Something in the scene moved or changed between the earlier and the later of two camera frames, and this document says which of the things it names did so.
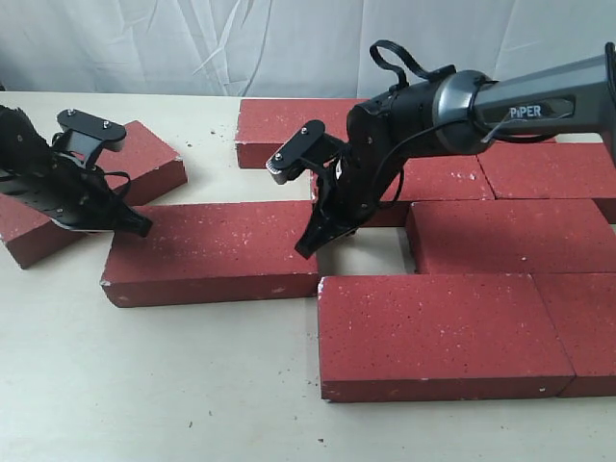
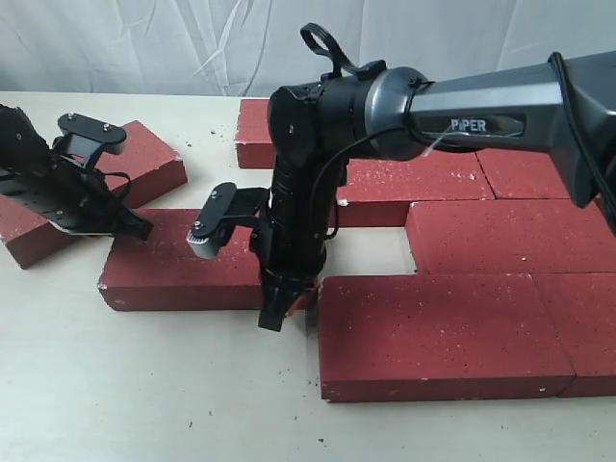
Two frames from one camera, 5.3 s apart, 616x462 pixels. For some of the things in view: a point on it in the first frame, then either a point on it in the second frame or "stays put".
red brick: (431, 178) stays put
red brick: (211, 253) stays put
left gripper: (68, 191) stays put
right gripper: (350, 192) → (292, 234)
